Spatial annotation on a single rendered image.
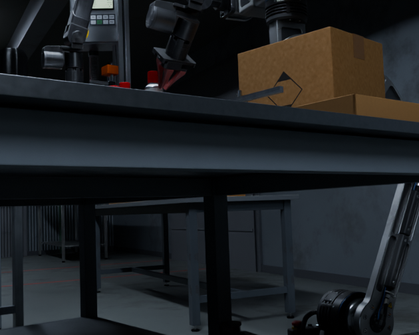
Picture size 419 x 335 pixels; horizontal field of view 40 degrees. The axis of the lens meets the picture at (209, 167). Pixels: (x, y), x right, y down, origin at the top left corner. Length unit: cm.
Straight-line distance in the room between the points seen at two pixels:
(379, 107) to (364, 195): 419
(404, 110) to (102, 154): 57
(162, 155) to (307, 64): 82
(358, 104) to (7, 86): 56
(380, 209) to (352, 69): 360
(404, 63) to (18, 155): 442
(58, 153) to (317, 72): 91
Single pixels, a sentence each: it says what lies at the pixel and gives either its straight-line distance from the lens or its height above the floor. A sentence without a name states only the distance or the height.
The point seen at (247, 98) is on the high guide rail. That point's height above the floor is 95.
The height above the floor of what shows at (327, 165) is 76.
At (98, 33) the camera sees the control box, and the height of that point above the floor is 132.
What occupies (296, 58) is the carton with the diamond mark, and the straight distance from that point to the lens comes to 147.
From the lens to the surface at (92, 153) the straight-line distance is 64.
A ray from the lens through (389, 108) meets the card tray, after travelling 100.
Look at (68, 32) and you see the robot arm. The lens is 190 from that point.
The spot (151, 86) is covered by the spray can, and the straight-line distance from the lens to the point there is 160.
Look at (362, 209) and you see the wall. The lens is 517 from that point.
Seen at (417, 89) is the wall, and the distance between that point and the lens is 476.
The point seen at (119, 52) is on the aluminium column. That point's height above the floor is 125.
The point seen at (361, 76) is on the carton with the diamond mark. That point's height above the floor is 102.
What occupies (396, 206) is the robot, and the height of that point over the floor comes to 69.
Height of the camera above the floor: 70
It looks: 4 degrees up
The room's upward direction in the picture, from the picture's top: 2 degrees counter-clockwise
